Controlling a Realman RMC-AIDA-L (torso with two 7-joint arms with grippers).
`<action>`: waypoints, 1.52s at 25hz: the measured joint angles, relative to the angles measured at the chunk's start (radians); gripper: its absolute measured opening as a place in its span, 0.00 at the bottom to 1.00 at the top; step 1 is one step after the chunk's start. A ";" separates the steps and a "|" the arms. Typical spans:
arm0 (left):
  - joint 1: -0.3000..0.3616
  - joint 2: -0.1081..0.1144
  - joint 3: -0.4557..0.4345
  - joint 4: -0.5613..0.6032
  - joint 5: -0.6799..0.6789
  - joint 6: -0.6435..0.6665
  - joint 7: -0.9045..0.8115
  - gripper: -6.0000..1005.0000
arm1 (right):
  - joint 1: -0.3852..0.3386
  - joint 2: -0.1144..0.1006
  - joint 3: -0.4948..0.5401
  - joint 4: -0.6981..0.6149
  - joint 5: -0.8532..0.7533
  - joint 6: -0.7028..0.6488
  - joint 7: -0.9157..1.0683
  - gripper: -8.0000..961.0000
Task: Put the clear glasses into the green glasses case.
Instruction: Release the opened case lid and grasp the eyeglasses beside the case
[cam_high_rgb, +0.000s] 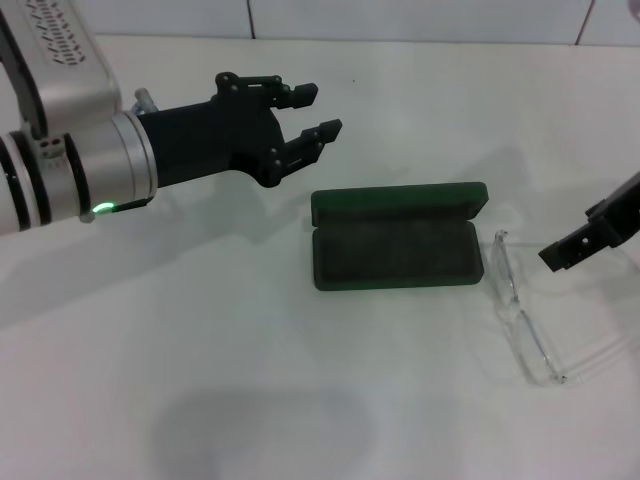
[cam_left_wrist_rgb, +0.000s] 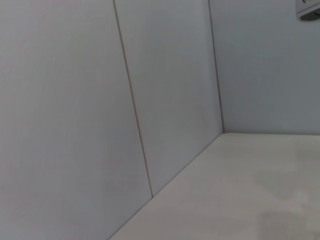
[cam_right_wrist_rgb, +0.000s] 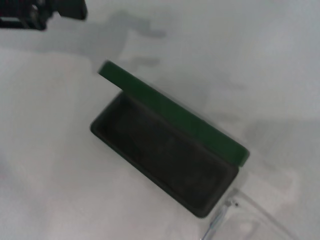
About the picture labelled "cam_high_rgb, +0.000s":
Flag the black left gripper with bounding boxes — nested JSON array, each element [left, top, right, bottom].
[[135, 72, 344, 190]]

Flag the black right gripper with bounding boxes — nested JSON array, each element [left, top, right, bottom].
[[538, 172, 640, 274]]

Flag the clear white glasses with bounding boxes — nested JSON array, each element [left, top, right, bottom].
[[487, 228, 640, 389]]

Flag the green glasses case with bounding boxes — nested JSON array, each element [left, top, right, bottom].
[[309, 180, 489, 292]]

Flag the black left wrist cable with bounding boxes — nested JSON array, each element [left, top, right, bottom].
[[130, 87, 160, 117]]

